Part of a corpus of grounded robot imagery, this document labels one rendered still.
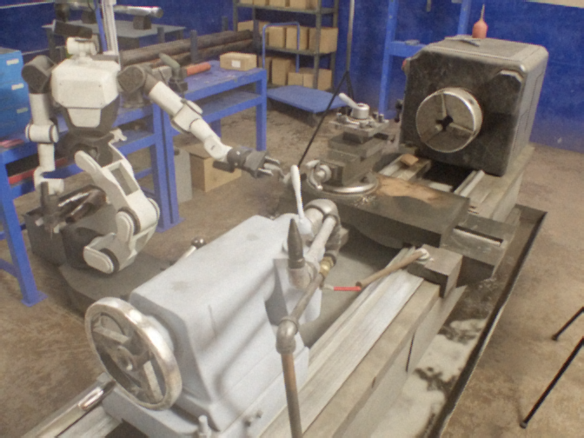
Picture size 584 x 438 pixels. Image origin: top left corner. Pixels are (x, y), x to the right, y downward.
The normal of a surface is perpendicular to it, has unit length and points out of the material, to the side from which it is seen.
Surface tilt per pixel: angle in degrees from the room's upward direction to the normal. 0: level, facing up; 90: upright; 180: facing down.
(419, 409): 0
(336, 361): 0
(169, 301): 0
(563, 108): 90
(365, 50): 90
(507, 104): 90
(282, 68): 90
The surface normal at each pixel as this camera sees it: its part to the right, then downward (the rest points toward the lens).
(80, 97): 0.07, 0.53
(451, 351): 0.03, -0.87
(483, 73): -0.55, 0.40
